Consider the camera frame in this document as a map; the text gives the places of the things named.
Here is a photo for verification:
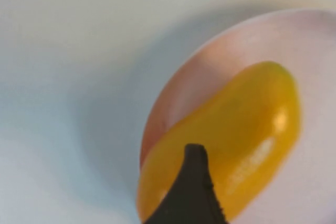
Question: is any pink round plate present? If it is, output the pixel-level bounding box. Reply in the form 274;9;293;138
140;8;336;224

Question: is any yellow mango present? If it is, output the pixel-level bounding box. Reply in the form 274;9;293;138
136;60;302;222

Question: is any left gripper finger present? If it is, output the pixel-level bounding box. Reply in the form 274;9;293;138
146;144;229;224

